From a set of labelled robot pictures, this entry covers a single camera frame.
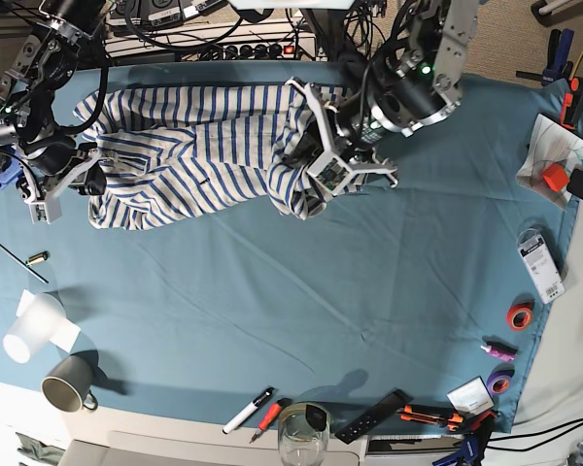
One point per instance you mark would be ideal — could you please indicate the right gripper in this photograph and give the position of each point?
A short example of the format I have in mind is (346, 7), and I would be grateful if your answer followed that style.
(56, 169)

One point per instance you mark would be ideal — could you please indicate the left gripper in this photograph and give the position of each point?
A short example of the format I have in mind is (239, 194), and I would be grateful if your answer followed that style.
(337, 162)

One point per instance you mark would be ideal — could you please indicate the blue white striped T-shirt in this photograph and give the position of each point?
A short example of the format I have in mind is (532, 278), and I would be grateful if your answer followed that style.
(175, 152)

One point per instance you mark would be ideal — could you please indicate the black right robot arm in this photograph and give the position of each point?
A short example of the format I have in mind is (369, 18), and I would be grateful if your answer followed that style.
(45, 63)

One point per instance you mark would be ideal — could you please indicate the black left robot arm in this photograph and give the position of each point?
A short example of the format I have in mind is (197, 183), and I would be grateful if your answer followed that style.
(410, 82)

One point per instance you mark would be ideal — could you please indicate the small battery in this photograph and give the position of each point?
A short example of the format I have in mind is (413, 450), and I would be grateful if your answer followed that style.
(37, 258)

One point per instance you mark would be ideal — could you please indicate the white power strip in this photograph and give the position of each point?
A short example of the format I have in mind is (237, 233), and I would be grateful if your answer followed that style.
(272, 39)

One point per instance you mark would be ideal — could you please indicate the teal table cloth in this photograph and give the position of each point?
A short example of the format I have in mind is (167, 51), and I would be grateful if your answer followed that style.
(387, 288)

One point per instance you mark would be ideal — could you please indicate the white plastic cup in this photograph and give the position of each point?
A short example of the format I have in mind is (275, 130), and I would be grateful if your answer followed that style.
(38, 319)

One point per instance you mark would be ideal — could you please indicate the crumpled printed paper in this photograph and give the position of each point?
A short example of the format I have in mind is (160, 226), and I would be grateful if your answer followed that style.
(550, 143)

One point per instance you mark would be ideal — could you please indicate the red cube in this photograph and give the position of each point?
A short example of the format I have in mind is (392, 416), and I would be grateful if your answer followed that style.
(555, 177)

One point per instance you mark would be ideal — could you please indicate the grey ceramic mug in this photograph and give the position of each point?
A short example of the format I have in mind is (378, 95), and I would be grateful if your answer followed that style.
(67, 386)

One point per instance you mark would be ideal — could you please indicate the white labelled package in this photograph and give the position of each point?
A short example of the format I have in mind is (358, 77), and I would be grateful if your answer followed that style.
(540, 265)

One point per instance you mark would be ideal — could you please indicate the blue spring clamp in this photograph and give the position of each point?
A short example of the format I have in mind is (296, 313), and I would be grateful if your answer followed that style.
(558, 66)

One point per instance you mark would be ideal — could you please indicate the orange tape roll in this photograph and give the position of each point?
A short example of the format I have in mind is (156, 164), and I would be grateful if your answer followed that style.
(520, 316)

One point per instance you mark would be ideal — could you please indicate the black square box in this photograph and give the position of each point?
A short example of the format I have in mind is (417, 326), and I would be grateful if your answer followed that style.
(575, 184)

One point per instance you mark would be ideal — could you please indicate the orange black clamp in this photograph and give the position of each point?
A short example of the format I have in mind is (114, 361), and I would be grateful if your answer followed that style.
(572, 108)

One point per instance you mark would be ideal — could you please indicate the black remote control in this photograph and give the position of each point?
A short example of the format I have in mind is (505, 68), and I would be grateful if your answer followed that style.
(373, 416)

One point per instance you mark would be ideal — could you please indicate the purple glue bottle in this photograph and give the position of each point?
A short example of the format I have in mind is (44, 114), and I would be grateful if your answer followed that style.
(498, 352)

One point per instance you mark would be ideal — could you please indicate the white marker pen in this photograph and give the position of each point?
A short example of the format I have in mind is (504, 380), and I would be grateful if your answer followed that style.
(248, 410)

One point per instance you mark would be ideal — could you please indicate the purple tape roll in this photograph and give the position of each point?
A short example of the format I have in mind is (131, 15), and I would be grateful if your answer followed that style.
(499, 382)

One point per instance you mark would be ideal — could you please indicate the white small box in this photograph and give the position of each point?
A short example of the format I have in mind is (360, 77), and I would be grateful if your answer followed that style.
(471, 399)

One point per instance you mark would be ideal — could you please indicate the clear wine glass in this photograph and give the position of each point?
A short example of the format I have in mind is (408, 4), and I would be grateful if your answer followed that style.
(303, 434)

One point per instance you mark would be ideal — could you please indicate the orange utility knife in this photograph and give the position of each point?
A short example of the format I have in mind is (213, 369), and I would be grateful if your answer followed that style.
(441, 417)

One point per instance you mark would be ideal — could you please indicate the grey green cloth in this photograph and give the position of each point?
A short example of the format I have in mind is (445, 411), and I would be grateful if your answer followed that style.
(35, 450)

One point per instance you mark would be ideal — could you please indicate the blue black clamp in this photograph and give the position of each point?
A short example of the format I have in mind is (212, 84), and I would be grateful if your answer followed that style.
(472, 447)

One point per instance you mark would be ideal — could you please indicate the red handled screwdriver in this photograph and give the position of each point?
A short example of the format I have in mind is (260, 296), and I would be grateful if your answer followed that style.
(271, 415)

